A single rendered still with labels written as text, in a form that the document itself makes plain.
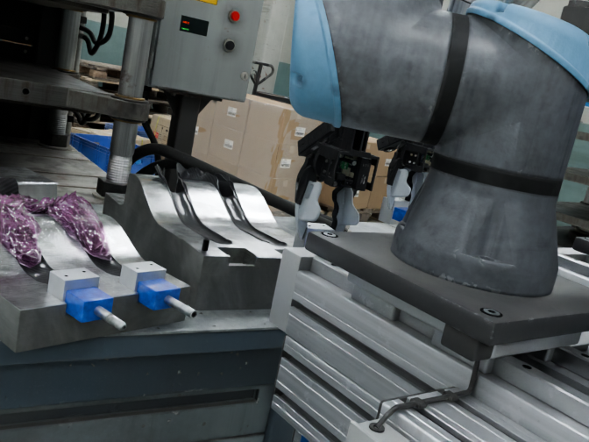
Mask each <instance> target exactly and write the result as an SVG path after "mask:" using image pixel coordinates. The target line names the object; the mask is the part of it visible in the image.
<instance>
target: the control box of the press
mask: <svg viewBox="0 0 589 442"><path fill-rule="evenodd" d="M165 1H166V2H167V3H166V9H165V15H164V19H161V21H157V22H154V23H153V34H152V40H151V45H150V52H149V57H148V63H147V70H146V75H145V86H144V92H143V98H144V99H145V100H146V101H148V98H149V95H150V91H151V92H152V87H154V88H156V89H159V91H162V92H164V93H165V96H166V98H167V101H168V103H169V105H170V107H171V110H172V116H171V121H170V126H169V132H168V137H167V146H170V147H172V148H174V149H177V150H179V151H181V152H184V153H186V154H189V155H191V154H192V149H193V144H194V138H195V128H196V123H197V119H198V114H199V113H200V112H201V111H202V110H203V109H204V107H205V106H206V105H207V104H208V103H209V102H210V101H211V100H212V102H213V103H217V101H219V102H222V100H223V99H225V100H231V101H235V102H240V103H244V102H245V99H246V94H247V89H248V84H249V79H250V74H251V70H252V61H253V55H254V51H255V46H256V41H257V37H258V31H259V22H260V18H261V13H262V8H263V3H264V0H165ZM142 125H143V127H144V129H145V132H146V134H147V136H148V138H149V140H150V141H151V143H158V141H157V139H156V138H155V135H154V134H153V131H152V129H151V127H150V125H149V124H148V120H147V121H146V122H145V123H142ZM176 171H177V170H176V169H168V170H165V178H166V181H167V185H168V187H169V188H170V191H171V192H175V189H176V183H177V180H178V175H177V172H176Z"/></svg>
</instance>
